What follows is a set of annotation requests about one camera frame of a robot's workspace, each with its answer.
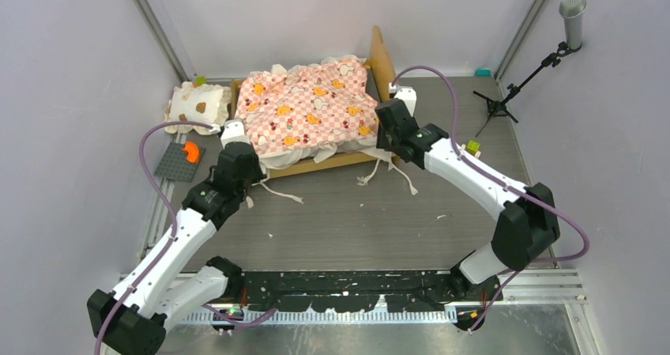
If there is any grey building baseplate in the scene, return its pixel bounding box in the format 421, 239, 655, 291
153, 142, 205, 182

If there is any white tie string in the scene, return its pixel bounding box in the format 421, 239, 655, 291
356, 158, 420, 197
246, 180, 305, 210

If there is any pink checkered duck mattress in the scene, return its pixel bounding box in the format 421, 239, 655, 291
234, 55, 393, 172

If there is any wooden pet bed frame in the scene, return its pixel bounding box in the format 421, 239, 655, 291
230, 25, 403, 179

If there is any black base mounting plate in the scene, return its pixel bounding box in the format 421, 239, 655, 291
209, 270, 503, 315

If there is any orange curved toy block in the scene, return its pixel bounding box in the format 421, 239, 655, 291
183, 142, 201, 164

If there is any teal small block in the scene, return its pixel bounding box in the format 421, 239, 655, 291
474, 69, 492, 77

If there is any white ruffled pillow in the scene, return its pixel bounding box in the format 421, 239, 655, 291
164, 81, 231, 126

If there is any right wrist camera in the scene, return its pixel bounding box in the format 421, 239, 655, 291
389, 83, 417, 115

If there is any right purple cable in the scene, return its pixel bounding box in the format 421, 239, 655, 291
390, 65, 592, 334

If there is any purple cable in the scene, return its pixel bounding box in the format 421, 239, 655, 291
92, 121, 278, 355
390, 65, 592, 334

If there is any red toy block car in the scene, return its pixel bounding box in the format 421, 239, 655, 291
461, 140, 481, 158

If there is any black microphone stand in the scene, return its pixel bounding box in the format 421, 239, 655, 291
472, 41, 582, 138

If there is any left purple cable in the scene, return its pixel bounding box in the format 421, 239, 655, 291
92, 121, 278, 355

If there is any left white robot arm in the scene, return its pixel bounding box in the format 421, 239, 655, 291
87, 142, 262, 354

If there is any grey microphone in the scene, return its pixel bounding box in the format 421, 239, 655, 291
559, 0, 587, 51

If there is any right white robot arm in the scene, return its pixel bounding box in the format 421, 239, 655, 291
375, 98, 560, 300

